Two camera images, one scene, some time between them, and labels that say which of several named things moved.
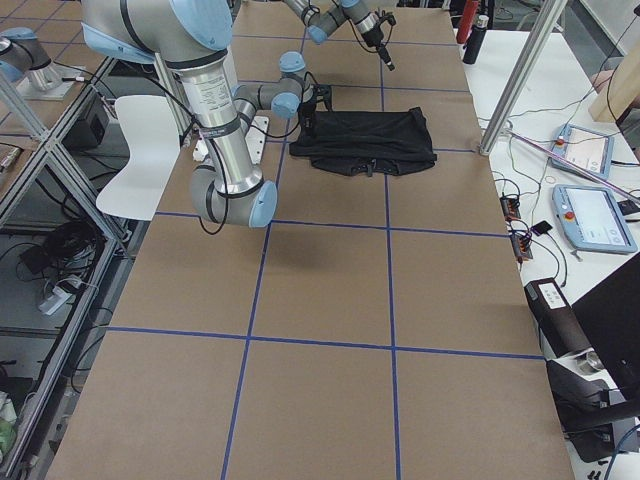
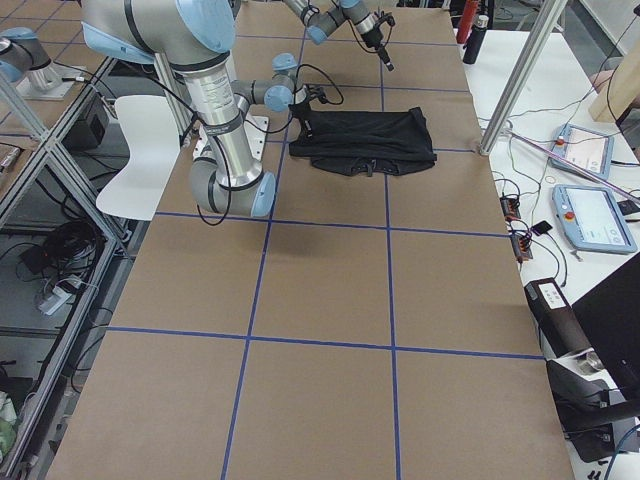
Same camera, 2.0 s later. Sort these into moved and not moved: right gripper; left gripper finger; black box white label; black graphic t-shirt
Moved: right gripper
Not moved: left gripper finger; black graphic t-shirt; black box white label
